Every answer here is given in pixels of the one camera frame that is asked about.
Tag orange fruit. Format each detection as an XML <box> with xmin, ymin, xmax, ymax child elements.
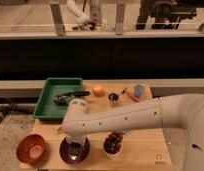
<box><xmin>92</xmin><ymin>85</ymin><xmax>105</xmax><ymax>97</ymax></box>

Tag background dark red bowl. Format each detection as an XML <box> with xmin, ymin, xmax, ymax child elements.
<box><xmin>89</xmin><ymin>22</ymin><xmax>96</xmax><ymax>31</ymax></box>

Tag black handled ladle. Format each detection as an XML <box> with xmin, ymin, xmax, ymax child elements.
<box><xmin>54</xmin><ymin>91</ymin><xmax>90</xmax><ymax>105</ymax></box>

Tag orange-brown bowl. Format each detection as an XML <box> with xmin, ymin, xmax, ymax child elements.
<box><xmin>16</xmin><ymin>134</ymin><xmax>45</xmax><ymax>164</ymax></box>

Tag black machine in background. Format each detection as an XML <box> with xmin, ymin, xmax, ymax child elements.
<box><xmin>136</xmin><ymin>0</ymin><xmax>197</xmax><ymax>30</ymax></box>

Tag green plastic tray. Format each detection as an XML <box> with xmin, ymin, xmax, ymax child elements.
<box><xmin>33</xmin><ymin>78</ymin><xmax>83</xmax><ymax>121</ymax></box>

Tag blue cup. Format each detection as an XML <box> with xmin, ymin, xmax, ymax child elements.
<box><xmin>134</xmin><ymin>85</ymin><xmax>145</xmax><ymax>98</ymax></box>

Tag dark eraser block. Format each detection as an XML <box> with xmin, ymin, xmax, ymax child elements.
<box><xmin>69</xmin><ymin>143</ymin><xmax>81</xmax><ymax>156</ymax></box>

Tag right metal post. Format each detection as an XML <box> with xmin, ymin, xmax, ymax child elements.
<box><xmin>115</xmin><ymin>1</ymin><xmax>126</xmax><ymax>35</ymax></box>

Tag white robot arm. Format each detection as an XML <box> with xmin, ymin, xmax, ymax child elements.
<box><xmin>63</xmin><ymin>94</ymin><xmax>204</xmax><ymax>171</ymax></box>

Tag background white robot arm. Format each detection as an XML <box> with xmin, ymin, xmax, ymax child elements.
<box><xmin>66</xmin><ymin>0</ymin><xmax>90</xmax><ymax>24</ymax></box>

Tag small cup with dark contents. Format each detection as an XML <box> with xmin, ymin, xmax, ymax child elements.
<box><xmin>108</xmin><ymin>93</ymin><xmax>119</xmax><ymax>107</ymax></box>

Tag black cables on floor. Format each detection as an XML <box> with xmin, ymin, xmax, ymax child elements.
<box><xmin>0</xmin><ymin>98</ymin><xmax>35</xmax><ymax>124</ymax></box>

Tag metal post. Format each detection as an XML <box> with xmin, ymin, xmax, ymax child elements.
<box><xmin>50</xmin><ymin>3</ymin><xmax>65</xmax><ymax>36</ymax></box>
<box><xmin>115</xmin><ymin>1</ymin><xmax>126</xmax><ymax>35</ymax></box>

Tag left metal post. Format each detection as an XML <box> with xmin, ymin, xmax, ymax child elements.
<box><xmin>50</xmin><ymin>3</ymin><xmax>65</xmax><ymax>36</ymax></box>

